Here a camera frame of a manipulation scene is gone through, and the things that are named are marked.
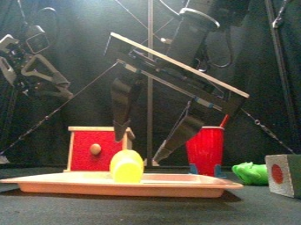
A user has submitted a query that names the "blue cup stand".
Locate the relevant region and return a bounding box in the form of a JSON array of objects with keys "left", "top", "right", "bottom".
[{"left": 189, "top": 163, "right": 229, "bottom": 179}]

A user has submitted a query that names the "grey cube with red dot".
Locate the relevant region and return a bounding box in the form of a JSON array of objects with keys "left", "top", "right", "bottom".
[{"left": 265, "top": 154, "right": 301, "bottom": 199}]

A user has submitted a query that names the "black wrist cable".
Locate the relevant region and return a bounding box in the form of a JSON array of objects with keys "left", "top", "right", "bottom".
[{"left": 206, "top": 25, "right": 236, "bottom": 69}]

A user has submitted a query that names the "beige cutting board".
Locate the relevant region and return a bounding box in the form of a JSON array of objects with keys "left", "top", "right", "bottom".
[{"left": 0, "top": 171, "right": 245, "bottom": 199}]

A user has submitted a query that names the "red wooden drawer box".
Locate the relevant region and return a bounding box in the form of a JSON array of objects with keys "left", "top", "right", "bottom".
[{"left": 63, "top": 126, "right": 137, "bottom": 173}]

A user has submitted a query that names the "red plastic cup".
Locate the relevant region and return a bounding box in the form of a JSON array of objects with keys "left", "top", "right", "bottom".
[{"left": 185, "top": 126, "right": 226, "bottom": 178}]

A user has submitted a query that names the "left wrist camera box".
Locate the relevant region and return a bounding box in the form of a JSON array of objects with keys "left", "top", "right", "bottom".
[{"left": 24, "top": 25, "right": 54, "bottom": 55}]

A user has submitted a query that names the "vertical metal frame pole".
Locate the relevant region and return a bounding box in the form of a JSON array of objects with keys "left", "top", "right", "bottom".
[{"left": 146, "top": 0, "right": 156, "bottom": 166}]

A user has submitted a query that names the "green toy vegetable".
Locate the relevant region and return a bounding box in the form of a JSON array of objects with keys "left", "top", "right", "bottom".
[{"left": 231, "top": 161, "right": 269, "bottom": 186}]

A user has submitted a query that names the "yellow toy corn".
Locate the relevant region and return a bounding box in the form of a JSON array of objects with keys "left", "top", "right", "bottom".
[{"left": 110, "top": 149, "right": 146, "bottom": 184}]

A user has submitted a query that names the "diagonal steel brace cable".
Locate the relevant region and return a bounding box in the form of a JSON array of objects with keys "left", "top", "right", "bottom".
[
  {"left": 0, "top": 62, "right": 121, "bottom": 155},
  {"left": 240, "top": 108, "right": 296, "bottom": 155}
]

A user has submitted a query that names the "red handled toy knife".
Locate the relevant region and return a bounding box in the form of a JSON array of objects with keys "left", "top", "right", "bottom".
[{"left": 220, "top": 113, "right": 232, "bottom": 128}]

